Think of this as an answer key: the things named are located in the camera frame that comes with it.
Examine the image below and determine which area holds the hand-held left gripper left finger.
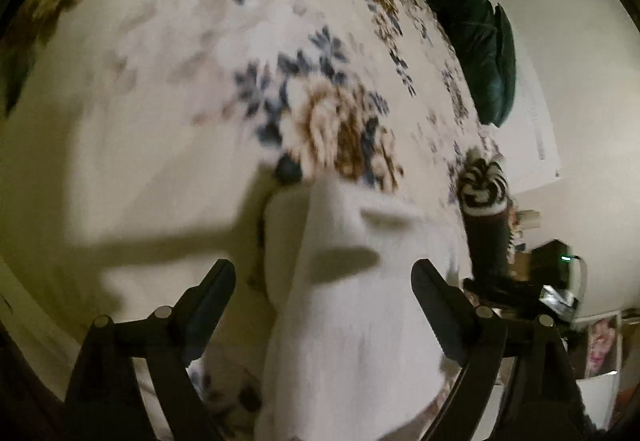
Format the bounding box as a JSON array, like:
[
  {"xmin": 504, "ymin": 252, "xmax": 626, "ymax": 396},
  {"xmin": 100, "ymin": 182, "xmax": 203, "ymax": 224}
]
[{"xmin": 62, "ymin": 258, "xmax": 237, "ymax": 441}]

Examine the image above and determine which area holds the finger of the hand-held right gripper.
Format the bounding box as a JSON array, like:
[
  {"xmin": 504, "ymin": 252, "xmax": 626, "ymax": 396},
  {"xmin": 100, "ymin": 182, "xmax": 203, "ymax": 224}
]
[{"xmin": 462, "ymin": 275, "xmax": 543, "ymax": 304}]

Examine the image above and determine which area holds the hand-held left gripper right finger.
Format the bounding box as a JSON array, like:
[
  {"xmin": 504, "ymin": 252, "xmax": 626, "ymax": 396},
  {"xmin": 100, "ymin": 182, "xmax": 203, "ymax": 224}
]
[{"xmin": 411, "ymin": 258, "xmax": 586, "ymax": 441}]

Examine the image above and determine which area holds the white towel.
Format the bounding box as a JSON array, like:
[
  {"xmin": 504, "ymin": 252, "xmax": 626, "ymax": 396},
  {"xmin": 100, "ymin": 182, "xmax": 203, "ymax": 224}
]
[{"xmin": 252, "ymin": 173, "xmax": 473, "ymax": 441}]

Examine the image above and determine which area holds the folded black garment white print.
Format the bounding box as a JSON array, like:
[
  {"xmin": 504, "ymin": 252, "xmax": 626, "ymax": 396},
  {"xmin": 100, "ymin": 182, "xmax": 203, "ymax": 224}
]
[{"xmin": 457, "ymin": 148, "xmax": 513, "ymax": 282}]

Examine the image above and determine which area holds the pink blanket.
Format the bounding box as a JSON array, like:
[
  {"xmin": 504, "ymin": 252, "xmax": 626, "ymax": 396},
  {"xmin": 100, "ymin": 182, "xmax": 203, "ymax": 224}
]
[{"xmin": 585, "ymin": 316, "xmax": 621, "ymax": 377}]

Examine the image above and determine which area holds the white bed headboard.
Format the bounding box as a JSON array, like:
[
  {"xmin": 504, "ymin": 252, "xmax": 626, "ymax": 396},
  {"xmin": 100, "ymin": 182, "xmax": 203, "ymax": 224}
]
[{"xmin": 500, "ymin": 46, "xmax": 563, "ymax": 194}]

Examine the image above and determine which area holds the floral bed blanket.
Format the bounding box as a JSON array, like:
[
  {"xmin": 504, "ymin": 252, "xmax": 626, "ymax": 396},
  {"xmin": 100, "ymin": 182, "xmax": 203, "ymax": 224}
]
[{"xmin": 0, "ymin": 0, "xmax": 506, "ymax": 441}]

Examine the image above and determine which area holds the dark green pillow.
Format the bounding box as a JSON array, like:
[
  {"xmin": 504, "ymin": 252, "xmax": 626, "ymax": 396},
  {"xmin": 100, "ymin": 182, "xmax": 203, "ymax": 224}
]
[{"xmin": 400, "ymin": 0, "xmax": 517, "ymax": 128}]

